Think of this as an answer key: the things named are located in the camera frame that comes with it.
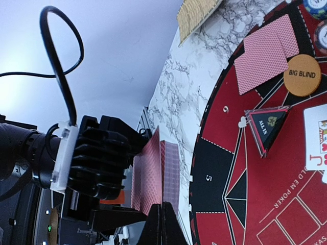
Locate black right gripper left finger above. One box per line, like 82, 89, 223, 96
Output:
137, 204, 161, 245

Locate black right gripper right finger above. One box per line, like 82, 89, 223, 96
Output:
162, 202, 188, 245

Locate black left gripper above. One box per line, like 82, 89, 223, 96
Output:
61, 116, 148, 225

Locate red card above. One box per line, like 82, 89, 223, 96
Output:
131, 129, 162, 215
255, 14, 300, 58

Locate black triangular all-in marker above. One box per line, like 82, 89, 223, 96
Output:
245, 106, 292, 158

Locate jack of hearts card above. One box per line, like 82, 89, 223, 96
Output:
303, 104, 326, 170

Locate orange big blind button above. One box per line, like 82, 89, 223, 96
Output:
283, 54, 321, 97

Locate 100 chips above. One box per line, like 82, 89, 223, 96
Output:
314, 20, 326, 54

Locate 50 chips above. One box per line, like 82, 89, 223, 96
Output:
303, 0, 326, 20

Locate red playing card deck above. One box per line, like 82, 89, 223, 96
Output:
160, 140, 180, 215

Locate orange object in background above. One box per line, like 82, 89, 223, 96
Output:
100, 190, 125, 205

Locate round red black poker mat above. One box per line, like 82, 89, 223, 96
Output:
189, 1, 326, 244

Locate woven bamboo tray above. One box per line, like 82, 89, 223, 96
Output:
176, 0, 222, 46

